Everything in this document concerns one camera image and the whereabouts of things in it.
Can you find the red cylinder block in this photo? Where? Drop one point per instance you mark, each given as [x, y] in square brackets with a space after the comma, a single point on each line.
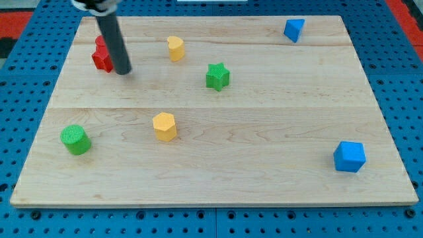
[99, 41]

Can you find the green cylinder block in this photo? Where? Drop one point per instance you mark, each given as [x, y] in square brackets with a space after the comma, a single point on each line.
[75, 139]

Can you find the wooden board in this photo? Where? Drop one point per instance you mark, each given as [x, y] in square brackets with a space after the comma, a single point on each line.
[265, 140]

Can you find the green star block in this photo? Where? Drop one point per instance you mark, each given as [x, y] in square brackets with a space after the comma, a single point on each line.
[217, 76]

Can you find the blue triangle block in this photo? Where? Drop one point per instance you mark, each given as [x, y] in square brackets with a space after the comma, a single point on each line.
[293, 29]

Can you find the white and black rod mount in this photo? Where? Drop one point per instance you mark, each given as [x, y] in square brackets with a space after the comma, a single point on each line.
[97, 7]

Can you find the yellow heart block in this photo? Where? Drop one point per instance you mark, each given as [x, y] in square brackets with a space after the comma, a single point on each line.
[176, 48]

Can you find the red star block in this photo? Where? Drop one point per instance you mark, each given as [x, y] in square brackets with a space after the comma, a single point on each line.
[102, 59]

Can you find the yellow hexagon block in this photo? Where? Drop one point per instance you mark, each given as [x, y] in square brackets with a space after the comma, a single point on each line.
[164, 126]

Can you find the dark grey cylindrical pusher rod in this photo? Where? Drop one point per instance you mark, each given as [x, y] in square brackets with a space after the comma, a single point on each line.
[110, 30]

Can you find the blue cube block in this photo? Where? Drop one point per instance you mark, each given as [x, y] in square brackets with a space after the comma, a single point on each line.
[349, 156]

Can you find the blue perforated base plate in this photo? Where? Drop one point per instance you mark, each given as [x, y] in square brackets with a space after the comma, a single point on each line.
[389, 59]

